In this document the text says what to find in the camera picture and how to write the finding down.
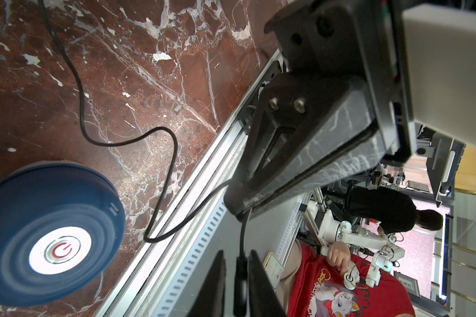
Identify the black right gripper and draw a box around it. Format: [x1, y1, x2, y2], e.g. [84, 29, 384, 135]
[224, 1, 416, 217]

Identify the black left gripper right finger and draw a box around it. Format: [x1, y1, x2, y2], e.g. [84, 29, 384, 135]
[248, 250, 286, 317]

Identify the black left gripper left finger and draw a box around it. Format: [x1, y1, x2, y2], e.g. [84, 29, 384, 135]
[187, 250, 226, 317]

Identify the thin black charging cable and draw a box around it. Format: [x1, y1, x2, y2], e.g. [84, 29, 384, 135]
[36, 0, 250, 317]

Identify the person in red shirt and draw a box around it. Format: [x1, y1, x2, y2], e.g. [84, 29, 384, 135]
[276, 240, 415, 316]

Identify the person in black shirt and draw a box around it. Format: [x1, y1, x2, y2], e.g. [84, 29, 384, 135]
[346, 187, 444, 235]

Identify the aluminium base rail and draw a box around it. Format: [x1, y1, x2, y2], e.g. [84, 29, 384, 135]
[97, 52, 284, 316]

